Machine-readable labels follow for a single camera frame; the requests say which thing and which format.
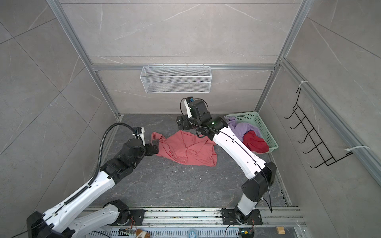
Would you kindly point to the pink t shirt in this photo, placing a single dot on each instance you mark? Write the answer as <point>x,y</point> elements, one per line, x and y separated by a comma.
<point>187,149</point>

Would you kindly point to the dark red t shirt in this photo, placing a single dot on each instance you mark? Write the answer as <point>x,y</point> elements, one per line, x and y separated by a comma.
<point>255,143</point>

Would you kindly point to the white cable tie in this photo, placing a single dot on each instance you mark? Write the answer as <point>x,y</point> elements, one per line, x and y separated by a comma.
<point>357,147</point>

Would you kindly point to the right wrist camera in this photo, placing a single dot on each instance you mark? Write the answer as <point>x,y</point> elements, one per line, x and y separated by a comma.
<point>195,107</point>

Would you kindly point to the white slotted cable duct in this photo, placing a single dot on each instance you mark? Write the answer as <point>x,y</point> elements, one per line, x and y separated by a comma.
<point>193,232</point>

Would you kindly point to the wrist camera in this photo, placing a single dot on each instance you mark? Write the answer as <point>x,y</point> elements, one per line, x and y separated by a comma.
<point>195,107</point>
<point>139,134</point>

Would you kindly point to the lilac t shirt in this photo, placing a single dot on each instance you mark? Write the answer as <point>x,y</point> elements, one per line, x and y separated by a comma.
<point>240,129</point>

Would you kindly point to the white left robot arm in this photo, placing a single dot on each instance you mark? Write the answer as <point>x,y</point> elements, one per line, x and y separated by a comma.
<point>63,220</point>

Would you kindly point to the aluminium rail frame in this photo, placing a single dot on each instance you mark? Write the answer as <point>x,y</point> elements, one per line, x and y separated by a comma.
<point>187,217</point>

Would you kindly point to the green plastic basket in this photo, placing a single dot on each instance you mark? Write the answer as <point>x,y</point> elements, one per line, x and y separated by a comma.
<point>254,119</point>

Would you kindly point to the green electronics board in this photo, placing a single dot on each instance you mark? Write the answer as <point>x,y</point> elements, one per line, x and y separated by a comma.
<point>245,233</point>

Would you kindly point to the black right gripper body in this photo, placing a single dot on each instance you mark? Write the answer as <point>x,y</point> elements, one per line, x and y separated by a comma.
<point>198,121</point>

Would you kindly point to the brown white round object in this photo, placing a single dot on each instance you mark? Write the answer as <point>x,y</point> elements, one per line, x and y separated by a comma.
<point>142,234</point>

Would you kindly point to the black wire hook rack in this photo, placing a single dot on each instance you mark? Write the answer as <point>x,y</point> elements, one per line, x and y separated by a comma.
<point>312,135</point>

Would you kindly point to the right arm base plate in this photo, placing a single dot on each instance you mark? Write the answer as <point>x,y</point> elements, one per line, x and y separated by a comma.
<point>233,217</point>

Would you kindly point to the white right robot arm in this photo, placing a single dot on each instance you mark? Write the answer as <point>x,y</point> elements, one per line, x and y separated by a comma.
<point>260,174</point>

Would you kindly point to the white wire mesh basket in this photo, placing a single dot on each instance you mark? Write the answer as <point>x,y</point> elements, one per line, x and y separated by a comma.
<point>176,79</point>

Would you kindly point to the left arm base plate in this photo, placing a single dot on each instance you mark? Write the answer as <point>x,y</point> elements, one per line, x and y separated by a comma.
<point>137,217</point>

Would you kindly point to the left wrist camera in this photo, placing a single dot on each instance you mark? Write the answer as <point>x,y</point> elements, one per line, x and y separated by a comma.
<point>139,134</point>

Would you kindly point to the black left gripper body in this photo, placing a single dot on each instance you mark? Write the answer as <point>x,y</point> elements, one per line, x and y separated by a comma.
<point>142,152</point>

